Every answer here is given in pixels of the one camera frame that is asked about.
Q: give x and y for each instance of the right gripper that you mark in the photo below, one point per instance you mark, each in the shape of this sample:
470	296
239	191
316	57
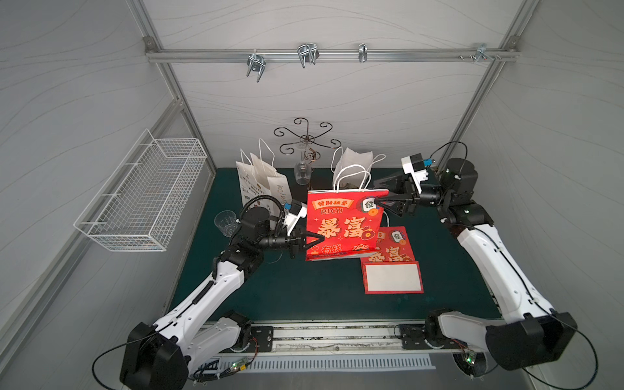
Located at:
407	201

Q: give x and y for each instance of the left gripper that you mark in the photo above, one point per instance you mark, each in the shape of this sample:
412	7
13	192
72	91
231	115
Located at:
297	241

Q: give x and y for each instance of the red RICH paper bag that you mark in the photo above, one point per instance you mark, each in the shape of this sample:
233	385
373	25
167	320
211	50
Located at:
392	268

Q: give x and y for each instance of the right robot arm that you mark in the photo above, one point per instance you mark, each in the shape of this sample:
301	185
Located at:
530	331

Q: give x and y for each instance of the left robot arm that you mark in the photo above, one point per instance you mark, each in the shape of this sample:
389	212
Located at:
176	348

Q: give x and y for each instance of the floral print paper bag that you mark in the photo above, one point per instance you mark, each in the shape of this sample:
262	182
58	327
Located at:
352	169

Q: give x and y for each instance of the white printed paper bag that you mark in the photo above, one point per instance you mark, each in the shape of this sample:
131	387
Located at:
257	176

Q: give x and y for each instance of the green felt table mat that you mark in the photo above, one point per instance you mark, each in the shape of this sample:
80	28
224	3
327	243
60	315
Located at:
286	288

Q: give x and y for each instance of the clear wine glass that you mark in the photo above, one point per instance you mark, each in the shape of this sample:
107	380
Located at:
302	169

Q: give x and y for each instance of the clear glass tumbler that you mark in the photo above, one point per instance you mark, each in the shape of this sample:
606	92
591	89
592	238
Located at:
227	223

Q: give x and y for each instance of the black metal cup tree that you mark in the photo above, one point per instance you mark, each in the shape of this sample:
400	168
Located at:
313	141

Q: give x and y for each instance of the metal hook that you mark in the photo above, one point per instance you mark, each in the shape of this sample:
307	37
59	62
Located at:
362	53
308	53
481	55
256	63

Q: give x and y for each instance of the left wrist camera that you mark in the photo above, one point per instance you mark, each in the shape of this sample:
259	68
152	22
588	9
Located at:
293	212

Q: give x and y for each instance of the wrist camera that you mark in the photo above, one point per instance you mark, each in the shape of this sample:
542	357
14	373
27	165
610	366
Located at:
293	212
416	167

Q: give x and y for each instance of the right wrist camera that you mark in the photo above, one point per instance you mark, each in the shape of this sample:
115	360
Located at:
416	167

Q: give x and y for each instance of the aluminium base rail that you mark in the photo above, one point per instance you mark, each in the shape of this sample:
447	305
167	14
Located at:
345	337

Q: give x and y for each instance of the slotted cable duct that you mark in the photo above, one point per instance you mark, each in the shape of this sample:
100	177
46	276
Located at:
359	363

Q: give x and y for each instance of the white wire wall basket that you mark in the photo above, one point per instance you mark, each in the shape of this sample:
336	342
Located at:
140	204

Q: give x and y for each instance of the aluminium top rail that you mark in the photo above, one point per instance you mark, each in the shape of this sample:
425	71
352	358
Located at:
325	55

